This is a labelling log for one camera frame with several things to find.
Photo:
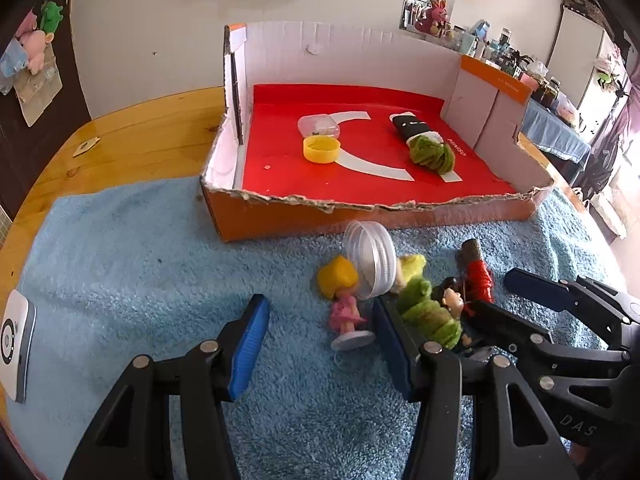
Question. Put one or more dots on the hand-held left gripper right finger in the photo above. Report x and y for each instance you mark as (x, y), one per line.
(392, 357)

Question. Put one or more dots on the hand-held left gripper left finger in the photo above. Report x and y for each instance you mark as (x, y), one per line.
(249, 352)

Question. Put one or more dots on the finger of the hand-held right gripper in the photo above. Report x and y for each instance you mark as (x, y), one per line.
(540, 290)
(505, 325)

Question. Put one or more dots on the red thread-wrapped stick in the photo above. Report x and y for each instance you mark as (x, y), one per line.
(480, 277)

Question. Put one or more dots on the green fuzzy toy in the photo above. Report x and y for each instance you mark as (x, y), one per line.
(430, 315)

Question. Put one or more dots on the dark-haired doll figurine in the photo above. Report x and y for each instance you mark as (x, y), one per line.
(452, 300)

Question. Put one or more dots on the blonde pink doll figurine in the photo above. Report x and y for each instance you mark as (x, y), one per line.
(340, 280)

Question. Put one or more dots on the yellow-green fuzzy toy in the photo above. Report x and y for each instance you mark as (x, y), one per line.
(412, 266)

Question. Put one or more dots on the clear plastic jar lid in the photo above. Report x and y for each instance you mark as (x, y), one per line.
(370, 260)

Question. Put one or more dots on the orange cardboard box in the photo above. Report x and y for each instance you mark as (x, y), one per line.
(280, 220)

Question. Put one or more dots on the green plush toy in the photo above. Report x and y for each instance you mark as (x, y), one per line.
(431, 155)

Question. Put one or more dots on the black and white tissue pack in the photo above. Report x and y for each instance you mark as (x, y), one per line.
(407, 125)

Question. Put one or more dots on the yellow bottle cap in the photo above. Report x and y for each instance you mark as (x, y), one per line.
(321, 151)

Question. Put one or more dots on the clear plastic cup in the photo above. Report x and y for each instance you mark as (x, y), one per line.
(317, 124)

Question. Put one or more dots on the blue fluffy towel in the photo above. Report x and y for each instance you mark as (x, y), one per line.
(150, 260)

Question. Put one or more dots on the white flat device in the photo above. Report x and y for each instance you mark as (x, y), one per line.
(15, 340)

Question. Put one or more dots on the cluster of bottles and cosmetics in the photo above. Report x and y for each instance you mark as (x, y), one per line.
(505, 55)

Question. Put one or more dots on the tall white cabinet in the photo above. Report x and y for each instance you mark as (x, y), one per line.
(580, 50)

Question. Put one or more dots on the small paper sticker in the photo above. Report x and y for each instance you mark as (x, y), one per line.
(85, 146)

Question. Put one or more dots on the pink rabbit plush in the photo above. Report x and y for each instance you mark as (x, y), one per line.
(434, 17)

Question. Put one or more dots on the clear plastic pouch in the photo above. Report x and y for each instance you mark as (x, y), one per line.
(37, 97)

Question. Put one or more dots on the pink plush toy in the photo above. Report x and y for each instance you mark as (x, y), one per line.
(35, 55)

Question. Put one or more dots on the blue plush toy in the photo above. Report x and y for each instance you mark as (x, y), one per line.
(10, 62)

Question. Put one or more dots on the small green plush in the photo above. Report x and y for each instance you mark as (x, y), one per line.
(50, 16)

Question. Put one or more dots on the pink pig plush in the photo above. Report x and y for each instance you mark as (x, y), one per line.
(27, 24)

